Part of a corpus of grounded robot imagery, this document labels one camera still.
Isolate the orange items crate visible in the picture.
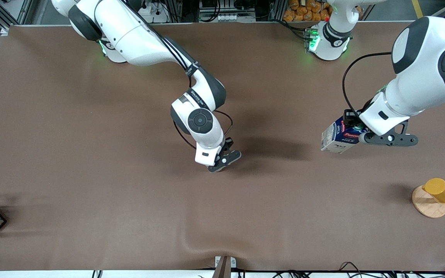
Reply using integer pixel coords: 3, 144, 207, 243
283, 0, 333, 22

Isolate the white power strip with plugs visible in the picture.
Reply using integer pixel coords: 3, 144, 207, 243
138, 0, 170, 23

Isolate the yellow cup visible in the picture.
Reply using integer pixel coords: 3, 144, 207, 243
422, 178, 445, 204

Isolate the round wooden cup stand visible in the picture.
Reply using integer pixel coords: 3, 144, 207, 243
412, 185, 445, 219

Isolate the brown table cloth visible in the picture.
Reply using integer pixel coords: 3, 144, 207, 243
0, 21, 445, 271

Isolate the blue white milk carton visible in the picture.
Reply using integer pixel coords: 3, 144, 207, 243
321, 116, 367, 154

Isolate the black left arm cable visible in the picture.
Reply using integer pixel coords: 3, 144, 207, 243
342, 52, 394, 116

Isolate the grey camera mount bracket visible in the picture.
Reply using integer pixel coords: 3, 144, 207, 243
212, 256, 237, 278

